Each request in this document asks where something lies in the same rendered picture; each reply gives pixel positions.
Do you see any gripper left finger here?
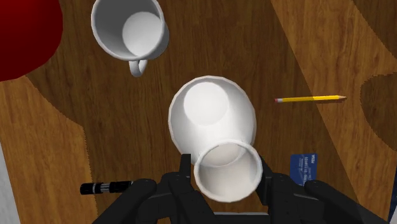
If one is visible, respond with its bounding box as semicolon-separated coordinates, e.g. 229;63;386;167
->
92;153;215;224

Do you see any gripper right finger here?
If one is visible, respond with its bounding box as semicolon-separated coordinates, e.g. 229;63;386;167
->
254;155;389;224

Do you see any small white cup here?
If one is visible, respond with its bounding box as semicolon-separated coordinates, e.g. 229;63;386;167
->
193;139;264;204

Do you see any blue card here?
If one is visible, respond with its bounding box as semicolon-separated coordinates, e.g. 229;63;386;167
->
290;153;319;186

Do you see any black marker pen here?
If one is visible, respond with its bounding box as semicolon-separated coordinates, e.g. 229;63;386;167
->
80;180;135;196

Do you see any white bowl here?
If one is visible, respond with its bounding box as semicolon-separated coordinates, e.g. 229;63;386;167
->
167;75;258;167

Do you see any yellow pencil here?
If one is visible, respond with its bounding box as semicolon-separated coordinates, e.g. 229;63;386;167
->
274;94;347;104

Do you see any red robot stand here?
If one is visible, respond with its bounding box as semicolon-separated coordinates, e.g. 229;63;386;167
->
0;0;64;83

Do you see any white mug with handle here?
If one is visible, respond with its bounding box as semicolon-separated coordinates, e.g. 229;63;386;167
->
90;0;170;78

